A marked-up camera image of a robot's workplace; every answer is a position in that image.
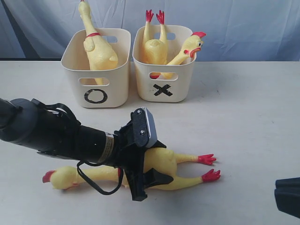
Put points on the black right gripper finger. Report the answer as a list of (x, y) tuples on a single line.
[(290, 183), (288, 200)]

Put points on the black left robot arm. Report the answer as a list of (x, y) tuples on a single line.
[(54, 131)]

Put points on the cream bin marked X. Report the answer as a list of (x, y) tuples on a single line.
[(164, 90)]

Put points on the blue-grey backdrop curtain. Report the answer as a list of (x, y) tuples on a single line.
[(237, 30)]

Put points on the whole rubber chicken front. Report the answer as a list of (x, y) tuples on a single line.
[(161, 159)]

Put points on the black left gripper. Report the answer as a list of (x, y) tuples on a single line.
[(130, 162)]

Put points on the headless yellow chicken body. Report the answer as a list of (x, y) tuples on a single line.
[(154, 51)]

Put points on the broken chicken head and neck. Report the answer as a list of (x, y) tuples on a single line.
[(189, 48)]

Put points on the whole rubber chicken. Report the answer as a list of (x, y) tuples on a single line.
[(100, 53), (161, 159)]

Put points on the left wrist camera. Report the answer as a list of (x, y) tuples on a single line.
[(144, 131)]

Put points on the cream bin marked O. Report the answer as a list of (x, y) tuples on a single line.
[(103, 88)]

